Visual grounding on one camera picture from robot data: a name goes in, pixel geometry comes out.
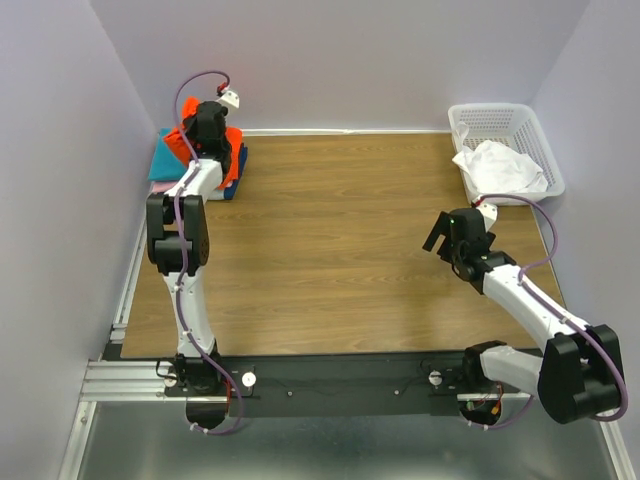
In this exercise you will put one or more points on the white plastic laundry basket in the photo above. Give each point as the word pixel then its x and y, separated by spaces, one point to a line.
pixel 514 125

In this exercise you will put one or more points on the pink folded t shirt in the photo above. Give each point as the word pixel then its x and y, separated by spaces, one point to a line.
pixel 162 186

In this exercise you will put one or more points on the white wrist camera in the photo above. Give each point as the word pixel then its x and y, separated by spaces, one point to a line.
pixel 489 213
pixel 229 98

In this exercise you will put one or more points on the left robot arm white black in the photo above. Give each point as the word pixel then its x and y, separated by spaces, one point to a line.
pixel 178 241

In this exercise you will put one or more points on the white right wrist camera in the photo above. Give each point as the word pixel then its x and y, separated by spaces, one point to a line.
pixel 489 213

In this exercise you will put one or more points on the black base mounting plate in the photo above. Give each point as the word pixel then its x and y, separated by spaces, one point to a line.
pixel 345 382

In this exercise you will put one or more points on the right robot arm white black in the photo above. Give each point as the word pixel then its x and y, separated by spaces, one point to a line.
pixel 579 372

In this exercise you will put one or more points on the white crumpled t shirt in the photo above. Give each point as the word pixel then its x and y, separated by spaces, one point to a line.
pixel 493 168

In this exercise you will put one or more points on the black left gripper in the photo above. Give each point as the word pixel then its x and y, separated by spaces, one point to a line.
pixel 191 123

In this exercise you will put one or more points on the teal folded t shirt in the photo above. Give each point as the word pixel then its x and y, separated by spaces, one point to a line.
pixel 165 166

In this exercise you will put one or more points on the orange t shirt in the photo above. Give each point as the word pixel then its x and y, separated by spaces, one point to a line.
pixel 178 143

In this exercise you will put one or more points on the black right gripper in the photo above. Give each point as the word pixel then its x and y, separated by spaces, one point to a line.
pixel 441 227

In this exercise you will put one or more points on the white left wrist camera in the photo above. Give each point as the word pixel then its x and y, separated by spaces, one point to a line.
pixel 229 98

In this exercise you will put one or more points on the navy blue folded t shirt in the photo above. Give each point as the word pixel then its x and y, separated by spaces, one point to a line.
pixel 238 161

